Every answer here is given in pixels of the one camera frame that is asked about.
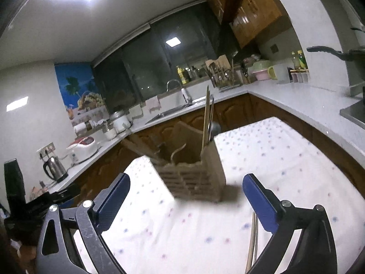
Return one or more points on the metal dish rack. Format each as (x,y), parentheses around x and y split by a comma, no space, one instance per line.
(225,78)

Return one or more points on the steel gas stove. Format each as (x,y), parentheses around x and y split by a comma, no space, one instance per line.
(356,111)

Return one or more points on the steel sink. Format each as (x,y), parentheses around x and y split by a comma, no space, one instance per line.
(171,114)

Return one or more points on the white wall socket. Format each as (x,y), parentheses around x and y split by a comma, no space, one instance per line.
(45,149)

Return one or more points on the white rice cooker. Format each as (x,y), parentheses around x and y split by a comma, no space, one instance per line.
(82,148)

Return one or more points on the floral white tablecloth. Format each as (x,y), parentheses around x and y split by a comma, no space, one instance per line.
(199,234)

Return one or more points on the small lidded jar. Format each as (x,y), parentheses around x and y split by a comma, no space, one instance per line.
(109,132)

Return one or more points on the white pitcher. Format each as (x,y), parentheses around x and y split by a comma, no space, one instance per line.
(281,72)

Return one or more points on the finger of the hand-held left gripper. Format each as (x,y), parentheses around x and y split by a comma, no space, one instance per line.
(54,198)

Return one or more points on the dark wall outlet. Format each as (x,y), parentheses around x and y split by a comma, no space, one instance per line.
(274,48)

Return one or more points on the yellow dish soap bottle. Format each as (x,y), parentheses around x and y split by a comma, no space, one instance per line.
(181,75)

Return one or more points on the wooden chopstick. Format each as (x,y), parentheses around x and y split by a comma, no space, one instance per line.
(211,111)
(205,114)
(251,242)

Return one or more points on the metal chopstick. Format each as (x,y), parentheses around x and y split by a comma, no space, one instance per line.
(255,239)

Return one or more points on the black wok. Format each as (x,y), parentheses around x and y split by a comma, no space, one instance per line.
(328,50)

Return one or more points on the dark kitchen window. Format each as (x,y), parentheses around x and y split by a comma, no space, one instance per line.
(148,62)

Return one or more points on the wooden cutting board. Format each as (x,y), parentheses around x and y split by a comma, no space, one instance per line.
(218,61)

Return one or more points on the pale hanging towel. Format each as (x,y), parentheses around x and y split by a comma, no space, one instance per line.
(136,111)
(152,104)

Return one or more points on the brown lower cabinets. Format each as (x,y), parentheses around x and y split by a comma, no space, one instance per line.
(233,111)

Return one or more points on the wooden upper cabinets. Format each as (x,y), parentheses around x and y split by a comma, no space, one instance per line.
(251,14)

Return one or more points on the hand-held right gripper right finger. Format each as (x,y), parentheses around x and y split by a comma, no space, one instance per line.
(261,202)

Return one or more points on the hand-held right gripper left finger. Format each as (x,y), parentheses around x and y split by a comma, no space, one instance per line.
(114,199)

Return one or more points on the blue wall poster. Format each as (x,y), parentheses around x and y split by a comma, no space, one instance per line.
(74,85)

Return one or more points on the pink bowl with green lid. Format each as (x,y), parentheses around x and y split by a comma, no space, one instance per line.
(261,70)

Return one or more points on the steel electric kettle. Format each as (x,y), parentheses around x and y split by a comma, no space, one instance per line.
(55,168)

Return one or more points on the yellow cap bottle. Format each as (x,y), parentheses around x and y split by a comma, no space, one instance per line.
(294,61)
(302,60)

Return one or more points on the metal spoon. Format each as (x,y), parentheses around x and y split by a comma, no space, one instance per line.
(216,128)

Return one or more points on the wooden utensil holder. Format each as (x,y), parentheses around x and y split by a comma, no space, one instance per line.
(196,177)

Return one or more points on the sink faucet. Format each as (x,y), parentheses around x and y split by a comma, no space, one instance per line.
(185,94)

